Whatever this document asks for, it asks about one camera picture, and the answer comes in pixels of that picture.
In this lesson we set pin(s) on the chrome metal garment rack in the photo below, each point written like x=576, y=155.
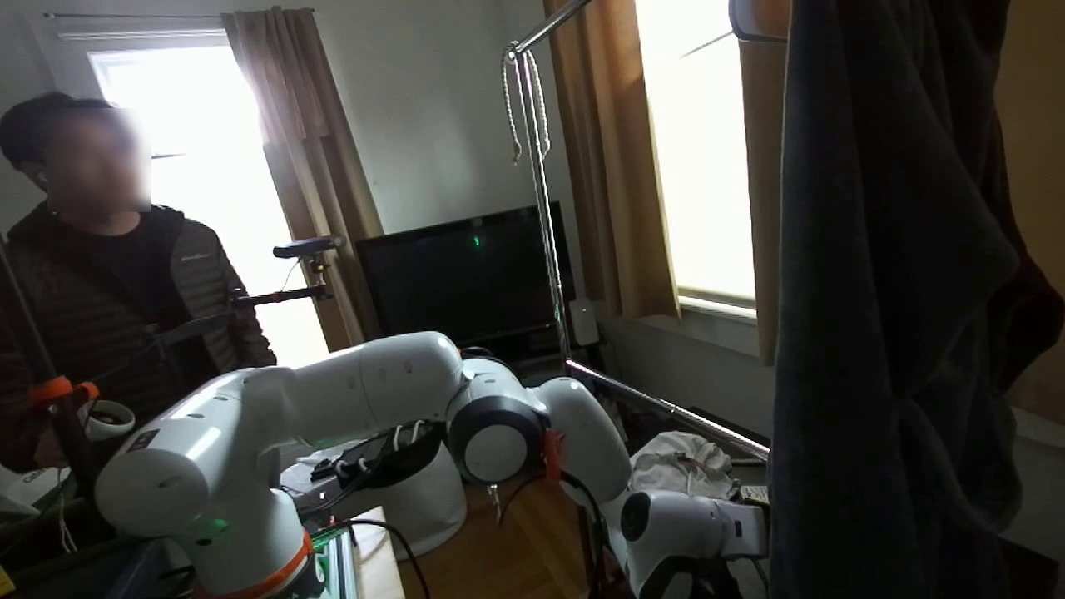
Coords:
x=543, y=221

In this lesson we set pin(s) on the bright window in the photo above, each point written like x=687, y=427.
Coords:
x=700, y=143
x=202, y=143

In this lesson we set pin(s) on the mustard curtain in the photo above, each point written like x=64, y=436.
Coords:
x=764, y=168
x=605, y=168

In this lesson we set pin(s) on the dark grey robe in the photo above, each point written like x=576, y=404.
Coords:
x=886, y=332

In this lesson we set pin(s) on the white patterned crumpled cloth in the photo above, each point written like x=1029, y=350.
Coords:
x=685, y=461

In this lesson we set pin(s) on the small white box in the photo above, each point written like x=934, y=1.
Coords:
x=583, y=320

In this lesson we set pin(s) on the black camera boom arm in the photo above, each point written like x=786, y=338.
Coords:
x=284, y=294

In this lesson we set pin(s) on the black bar camera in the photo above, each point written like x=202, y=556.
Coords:
x=305, y=247

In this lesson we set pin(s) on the black stand with orange knobs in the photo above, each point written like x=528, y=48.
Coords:
x=56, y=392

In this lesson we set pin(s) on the person in dark jacket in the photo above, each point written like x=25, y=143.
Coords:
x=102, y=300

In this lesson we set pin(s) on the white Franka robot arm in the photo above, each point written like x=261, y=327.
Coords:
x=366, y=383

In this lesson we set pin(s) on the white round controller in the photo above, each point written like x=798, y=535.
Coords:
x=112, y=421

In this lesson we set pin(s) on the black television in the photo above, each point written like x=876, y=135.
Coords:
x=467, y=278

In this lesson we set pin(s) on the brown curtain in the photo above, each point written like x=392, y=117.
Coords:
x=310, y=135

